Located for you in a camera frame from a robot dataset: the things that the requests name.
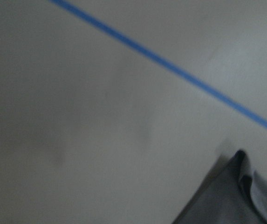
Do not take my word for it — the blue tape strip lengthwise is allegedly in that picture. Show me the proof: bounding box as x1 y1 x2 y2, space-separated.
51 0 267 129

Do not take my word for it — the brown t-shirt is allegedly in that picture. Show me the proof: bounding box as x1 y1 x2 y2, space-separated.
174 150 267 224

